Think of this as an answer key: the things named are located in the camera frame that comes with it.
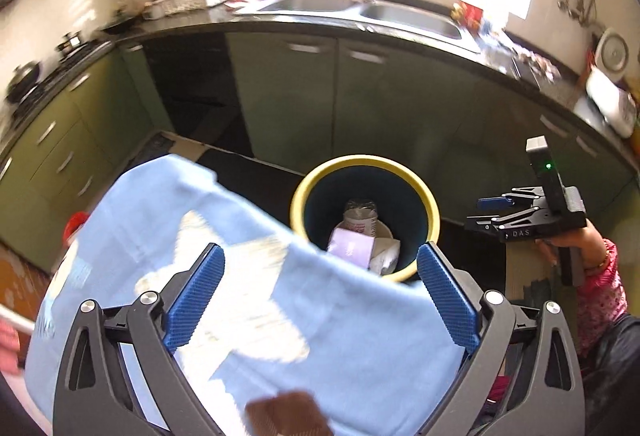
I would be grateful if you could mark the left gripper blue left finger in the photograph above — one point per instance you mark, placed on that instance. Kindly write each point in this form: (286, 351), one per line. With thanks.
(189, 294)

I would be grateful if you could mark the blue star tablecloth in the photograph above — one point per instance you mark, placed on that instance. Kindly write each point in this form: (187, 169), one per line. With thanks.
(374, 354)

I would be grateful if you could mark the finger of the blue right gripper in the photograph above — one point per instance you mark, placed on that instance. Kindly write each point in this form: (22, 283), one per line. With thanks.
(494, 203)

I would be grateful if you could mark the steel double kitchen sink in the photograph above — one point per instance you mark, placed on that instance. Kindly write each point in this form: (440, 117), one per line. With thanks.
(370, 13)

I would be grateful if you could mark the person's right hand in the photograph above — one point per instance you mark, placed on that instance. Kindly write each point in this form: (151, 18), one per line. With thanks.
(587, 240)

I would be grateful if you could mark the white rice cooker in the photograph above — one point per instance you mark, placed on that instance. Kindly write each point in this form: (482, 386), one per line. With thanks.
(617, 106)

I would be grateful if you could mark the brown woven coaster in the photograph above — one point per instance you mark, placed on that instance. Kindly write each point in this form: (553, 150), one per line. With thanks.
(288, 414)

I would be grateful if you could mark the white dish drying rack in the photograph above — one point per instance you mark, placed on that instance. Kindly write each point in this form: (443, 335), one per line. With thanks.
(164, 8)

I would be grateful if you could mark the pink patterned sleeve forearm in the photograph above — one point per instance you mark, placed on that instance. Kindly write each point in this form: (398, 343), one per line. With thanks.
(601, 301)

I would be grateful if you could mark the yellow rimmed trash bin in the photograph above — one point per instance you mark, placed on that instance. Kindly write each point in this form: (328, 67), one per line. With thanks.
(372, 196)

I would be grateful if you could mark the white paper trash in bin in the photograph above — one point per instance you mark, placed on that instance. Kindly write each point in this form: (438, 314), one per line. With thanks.
(378, 254)

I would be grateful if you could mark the black wok on stove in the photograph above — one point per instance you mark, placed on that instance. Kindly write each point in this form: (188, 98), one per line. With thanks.
(24, 78)

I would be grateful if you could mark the green kitchen cabinets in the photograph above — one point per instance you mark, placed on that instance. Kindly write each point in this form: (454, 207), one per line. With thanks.
(293, 101)

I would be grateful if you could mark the crushed plastic bottle in bin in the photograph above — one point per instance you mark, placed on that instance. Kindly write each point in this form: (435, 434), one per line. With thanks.
(361, 216)

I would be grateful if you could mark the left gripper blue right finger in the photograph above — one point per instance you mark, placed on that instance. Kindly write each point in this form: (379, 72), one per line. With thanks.
(454, 307)

